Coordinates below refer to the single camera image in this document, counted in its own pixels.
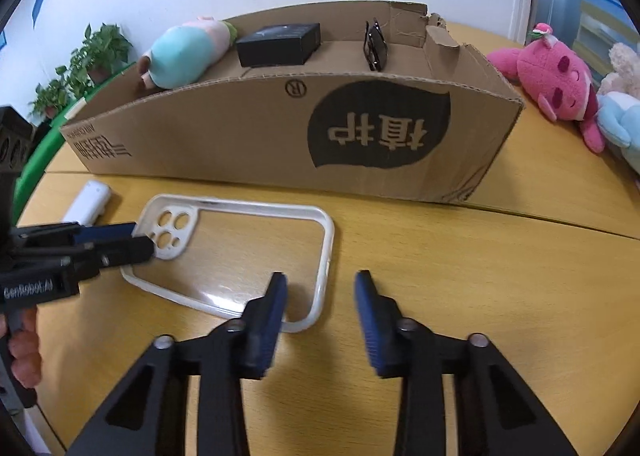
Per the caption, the teal and pink plush toy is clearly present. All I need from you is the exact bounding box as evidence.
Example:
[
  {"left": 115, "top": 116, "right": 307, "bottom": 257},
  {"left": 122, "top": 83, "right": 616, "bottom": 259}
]
[{"left": 139, "top": 16, "right": 237, "bottom": 91}]

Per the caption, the large potted green plant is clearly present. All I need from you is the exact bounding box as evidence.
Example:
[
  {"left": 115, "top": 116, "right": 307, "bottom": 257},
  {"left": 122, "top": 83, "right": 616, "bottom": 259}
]
[{"left": 56, "top": 23, "right": 133, "bottom": 99}]

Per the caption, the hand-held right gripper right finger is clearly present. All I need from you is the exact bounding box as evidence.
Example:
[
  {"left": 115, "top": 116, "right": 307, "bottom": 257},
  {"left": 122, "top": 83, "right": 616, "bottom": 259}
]
[{"left": 354, "top": 270, "right": 581, "bottom": 456}]

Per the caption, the white clear phone case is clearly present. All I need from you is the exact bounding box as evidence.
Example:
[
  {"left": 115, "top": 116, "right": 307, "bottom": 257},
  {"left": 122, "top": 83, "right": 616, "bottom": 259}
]
[{"left": 121, "top": 194, "right": 335, "bottom": 333}]

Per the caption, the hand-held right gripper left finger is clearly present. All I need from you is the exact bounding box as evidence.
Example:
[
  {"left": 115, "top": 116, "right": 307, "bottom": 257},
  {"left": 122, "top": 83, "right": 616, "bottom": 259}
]
[{"left": 65, "top": 272, "right": 288, "bottom": 456}]

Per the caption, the light blue plush toy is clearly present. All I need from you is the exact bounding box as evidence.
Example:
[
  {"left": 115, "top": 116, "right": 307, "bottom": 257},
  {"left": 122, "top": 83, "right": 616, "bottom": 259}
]
[{"left": 597, "top": 92, "right": 640, "bottom": 167}]

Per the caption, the white oblong device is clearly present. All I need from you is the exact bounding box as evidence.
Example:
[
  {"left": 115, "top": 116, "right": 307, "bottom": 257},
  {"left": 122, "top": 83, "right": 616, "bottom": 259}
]
[{"left": 64, "top": 181, "right": 112, "bottom": 224}]

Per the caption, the cream plush toy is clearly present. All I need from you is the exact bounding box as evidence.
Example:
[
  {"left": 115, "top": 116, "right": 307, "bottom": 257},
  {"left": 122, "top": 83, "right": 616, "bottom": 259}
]
[{"left": 597, "top": 42, "right": 640, "bottom": 99}]

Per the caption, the printed cardboard box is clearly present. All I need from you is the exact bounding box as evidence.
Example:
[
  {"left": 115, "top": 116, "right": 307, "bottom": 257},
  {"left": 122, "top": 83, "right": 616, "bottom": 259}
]
[{"left": 59, "top": 1, "right": 526, "bottom": 203}]

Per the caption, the wooden desktop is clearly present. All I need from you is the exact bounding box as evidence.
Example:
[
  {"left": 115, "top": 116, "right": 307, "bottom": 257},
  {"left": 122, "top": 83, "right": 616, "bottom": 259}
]
[{"left": 15, "top": 21, "right": 640, "bottom": 456}]

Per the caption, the small potted green plant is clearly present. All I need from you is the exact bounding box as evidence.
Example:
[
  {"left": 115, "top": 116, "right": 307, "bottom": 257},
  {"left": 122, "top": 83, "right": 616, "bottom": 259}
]
[{"left": 28, "top": 81, "right": 71, "bottom": 119}]

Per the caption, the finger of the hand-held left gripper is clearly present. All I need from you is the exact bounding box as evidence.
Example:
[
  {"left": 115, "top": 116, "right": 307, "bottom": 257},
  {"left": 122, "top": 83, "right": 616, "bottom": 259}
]
[
  {"left": 12, "top": 222, "right": 138, "bottom": 251},
  {"left": 15, "top": 235, "right": 155, "bottom": 282}
]

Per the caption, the person's left hand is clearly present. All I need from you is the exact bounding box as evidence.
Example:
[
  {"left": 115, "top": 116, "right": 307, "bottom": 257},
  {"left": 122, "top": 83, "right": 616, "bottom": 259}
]
[{"left": 7, "top": 308, "right": 42, "bottom": 387}]

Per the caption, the black box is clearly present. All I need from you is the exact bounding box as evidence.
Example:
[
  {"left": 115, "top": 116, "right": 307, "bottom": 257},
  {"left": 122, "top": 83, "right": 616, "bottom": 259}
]
[{"left": 236, "top": 23, "right": 321, "bottom": 68}]

